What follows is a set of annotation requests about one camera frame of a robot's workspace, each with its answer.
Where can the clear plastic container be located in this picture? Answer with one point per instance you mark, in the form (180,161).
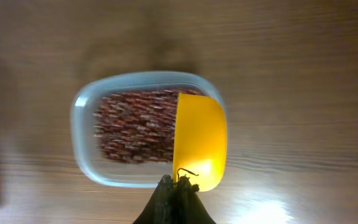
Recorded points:
(90,159)

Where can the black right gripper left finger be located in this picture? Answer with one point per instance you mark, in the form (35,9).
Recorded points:
(158,209)

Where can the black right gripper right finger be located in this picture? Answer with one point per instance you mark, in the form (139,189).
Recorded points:
(188,208)

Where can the red beans in container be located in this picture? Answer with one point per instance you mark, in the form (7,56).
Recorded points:
(136,127)

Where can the yellow measuring scoop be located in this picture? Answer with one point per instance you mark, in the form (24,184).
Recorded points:
(200,143)

